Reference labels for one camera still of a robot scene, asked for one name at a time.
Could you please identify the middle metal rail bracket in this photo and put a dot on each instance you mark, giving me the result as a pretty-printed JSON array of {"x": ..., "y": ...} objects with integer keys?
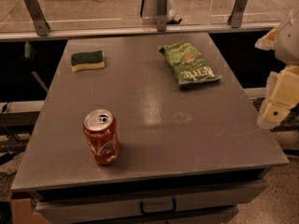
[{"x": 161, "y": 8}]

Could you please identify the metal window rail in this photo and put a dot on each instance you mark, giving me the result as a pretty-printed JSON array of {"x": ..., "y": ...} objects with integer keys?
[{"x": 152, "y": 30}]

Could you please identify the black drawer handle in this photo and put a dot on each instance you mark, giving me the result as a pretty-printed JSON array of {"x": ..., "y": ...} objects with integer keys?
[{"x": 157, "y": 206}]

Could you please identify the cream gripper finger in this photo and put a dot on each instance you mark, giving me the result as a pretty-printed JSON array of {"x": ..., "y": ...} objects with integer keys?
[
  {"x": 282, "y": 95},
  {"x": 268, "y": 41}
]

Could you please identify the red coca-cola can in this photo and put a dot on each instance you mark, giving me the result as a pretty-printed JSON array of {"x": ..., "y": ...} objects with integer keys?
[{"x": 99, "y": 128}]

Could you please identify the left metal rail bracket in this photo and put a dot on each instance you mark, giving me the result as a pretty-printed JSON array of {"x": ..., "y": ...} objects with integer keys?
[{"x": 37, "y": 16}]

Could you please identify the grey cabinet drawer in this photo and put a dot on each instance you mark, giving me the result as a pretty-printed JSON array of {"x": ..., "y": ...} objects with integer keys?
[{"x": 212, "y": 204}]

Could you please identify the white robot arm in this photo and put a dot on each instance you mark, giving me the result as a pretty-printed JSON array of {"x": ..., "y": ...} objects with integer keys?
[{"x": 287, "y": 43}]

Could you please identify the green and yellow sponge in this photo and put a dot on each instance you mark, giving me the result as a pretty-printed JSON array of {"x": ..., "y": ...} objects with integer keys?
[{"x": 87, "y": 61}]

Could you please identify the metal rail bracket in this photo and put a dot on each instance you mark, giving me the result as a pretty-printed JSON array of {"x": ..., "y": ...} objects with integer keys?
[
  {"x": 161, "y": 8},
  {"x": 236, "y": 17},
  {"x": 37, "y": 16}
]

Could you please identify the right metal rail bracket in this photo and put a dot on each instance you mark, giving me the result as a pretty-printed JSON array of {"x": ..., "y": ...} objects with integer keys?
[{"x": 236, "y": 17}]

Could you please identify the green jalapeno chip bag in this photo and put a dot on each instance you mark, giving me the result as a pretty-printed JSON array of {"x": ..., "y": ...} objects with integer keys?
[{"x": 187, "y": 64}]

